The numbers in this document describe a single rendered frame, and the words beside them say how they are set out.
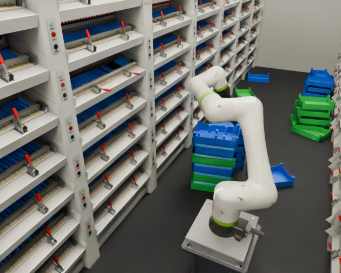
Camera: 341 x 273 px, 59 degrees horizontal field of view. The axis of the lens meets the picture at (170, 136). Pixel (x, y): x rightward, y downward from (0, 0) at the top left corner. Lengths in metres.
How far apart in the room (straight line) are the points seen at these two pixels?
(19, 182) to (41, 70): 0.42
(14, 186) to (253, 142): 1.01
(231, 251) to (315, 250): 0.73
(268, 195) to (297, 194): 1.03
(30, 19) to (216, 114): 0.83
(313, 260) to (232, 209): 0.77
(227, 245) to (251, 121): 0.58
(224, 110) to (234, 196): 0.39
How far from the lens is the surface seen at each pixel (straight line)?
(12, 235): 1.36
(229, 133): 2.22
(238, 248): 1.49
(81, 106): 1.39
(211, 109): 1.41
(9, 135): 1.20
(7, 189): 1.26
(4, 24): 1.11
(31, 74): 1.19
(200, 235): 1.51
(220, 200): 1.36
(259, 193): 1.40
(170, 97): 2.35
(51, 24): 1.22
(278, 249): 2.00
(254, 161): 1.43
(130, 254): 1.90
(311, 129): 3.37
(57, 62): 1.25
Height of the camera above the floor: 1.46
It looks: 29 degrees down
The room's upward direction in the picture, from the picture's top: straight up
